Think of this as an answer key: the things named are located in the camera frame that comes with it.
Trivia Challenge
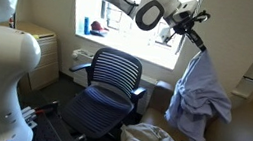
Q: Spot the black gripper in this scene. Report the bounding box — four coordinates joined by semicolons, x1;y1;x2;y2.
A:
169;13;212;54

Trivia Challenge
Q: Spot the light blue t-shirt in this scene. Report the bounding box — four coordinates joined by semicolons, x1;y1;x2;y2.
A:
160;43;242;141

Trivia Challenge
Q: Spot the black slatted office chair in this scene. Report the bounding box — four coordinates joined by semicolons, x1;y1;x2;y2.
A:
55;41;153;141

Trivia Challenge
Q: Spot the red cap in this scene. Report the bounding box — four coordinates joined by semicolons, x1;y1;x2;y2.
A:
88;19;111;39

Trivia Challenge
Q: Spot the pale grey crumpled cloth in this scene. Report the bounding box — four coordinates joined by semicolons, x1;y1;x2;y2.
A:
118;119;186;141

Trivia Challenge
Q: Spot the blue bottle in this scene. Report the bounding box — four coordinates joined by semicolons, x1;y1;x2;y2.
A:
81;16;94;37

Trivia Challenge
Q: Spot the light wood filing cabinet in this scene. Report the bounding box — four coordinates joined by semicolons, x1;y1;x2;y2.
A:
6;19;67;96

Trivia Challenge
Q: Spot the red white small bottle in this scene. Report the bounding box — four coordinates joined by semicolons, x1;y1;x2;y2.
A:
7;17;17;30

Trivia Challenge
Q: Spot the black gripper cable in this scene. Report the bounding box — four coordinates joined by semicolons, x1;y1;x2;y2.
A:
162;4;212;50

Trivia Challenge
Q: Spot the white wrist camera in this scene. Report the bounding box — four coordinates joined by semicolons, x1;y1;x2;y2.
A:
171;0;200;26

